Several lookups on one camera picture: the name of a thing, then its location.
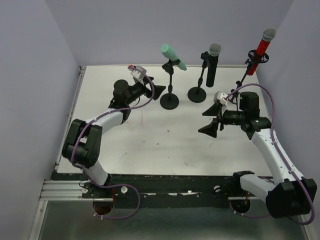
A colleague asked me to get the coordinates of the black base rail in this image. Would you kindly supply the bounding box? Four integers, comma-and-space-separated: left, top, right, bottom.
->
82, 174, 257, 213

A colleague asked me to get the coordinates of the teal microphone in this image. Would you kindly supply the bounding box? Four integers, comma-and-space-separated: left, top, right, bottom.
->
160, 44, 187, 71

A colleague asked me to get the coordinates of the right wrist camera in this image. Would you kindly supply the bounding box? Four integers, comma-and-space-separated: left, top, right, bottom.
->
213, 91, 228, 114

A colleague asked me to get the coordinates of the black round-base stand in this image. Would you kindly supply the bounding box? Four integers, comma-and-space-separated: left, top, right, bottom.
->
187, 51, 209, 103
160, 59, 180, 110

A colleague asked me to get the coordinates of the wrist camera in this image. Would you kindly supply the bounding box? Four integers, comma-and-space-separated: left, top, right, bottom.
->
213, 91, 228, 114
128, 65, 147, 85

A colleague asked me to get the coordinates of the black microphone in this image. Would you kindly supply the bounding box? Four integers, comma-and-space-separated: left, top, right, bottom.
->
206, 43, 222, 88

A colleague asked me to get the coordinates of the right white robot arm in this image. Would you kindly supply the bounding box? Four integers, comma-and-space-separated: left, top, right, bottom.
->
198, 91, 317, 219

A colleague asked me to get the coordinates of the red rhinestone microphone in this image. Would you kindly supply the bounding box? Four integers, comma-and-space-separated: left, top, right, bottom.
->
245, 28, 277, 76

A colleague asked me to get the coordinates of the black tripod shock-mount stand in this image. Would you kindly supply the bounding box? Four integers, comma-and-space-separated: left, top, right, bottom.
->
228, 49, 270, 107

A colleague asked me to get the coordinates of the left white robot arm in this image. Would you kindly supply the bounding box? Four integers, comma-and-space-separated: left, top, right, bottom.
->
62, 77, 166, 186

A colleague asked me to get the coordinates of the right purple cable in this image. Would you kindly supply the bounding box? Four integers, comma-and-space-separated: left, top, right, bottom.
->
224, 83, 315, 225

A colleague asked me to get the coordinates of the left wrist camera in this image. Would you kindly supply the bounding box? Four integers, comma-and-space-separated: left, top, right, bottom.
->
128, 65, 147, 85

